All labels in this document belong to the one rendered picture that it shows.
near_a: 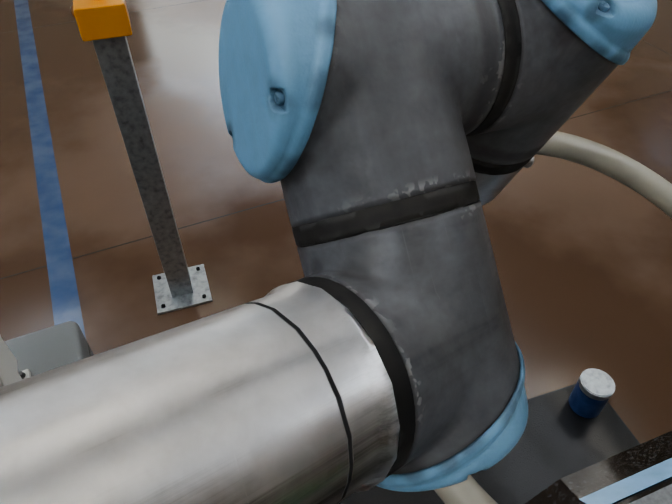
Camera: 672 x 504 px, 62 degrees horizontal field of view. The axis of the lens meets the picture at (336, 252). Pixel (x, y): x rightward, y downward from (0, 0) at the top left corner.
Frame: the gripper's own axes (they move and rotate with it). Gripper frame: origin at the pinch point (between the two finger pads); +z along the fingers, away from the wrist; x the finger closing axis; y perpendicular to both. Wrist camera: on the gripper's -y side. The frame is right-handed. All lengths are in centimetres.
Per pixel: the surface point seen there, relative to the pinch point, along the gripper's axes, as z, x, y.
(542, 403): 106, 84, -45
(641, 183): -6.7, 27.0, -21.1
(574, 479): 31, 47, 2
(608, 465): 30, 52, -2
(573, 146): -7.4, 17.5, -21.2
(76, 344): 47, -34, 8
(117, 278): 162, -66, -51
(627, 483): 25, 51, 2
